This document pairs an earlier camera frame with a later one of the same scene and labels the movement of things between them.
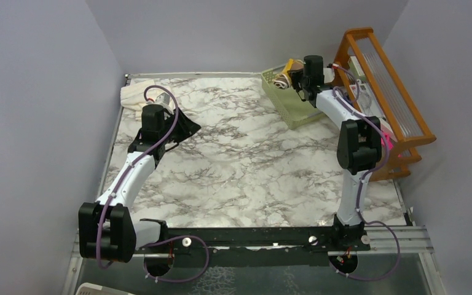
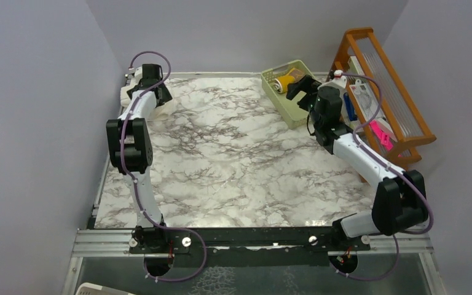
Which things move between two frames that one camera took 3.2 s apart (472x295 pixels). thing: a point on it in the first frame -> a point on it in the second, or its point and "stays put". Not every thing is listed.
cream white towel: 133,94 stays put
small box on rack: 356,68 stays put
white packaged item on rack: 367,102 stays put
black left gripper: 187,127 -> 165,96
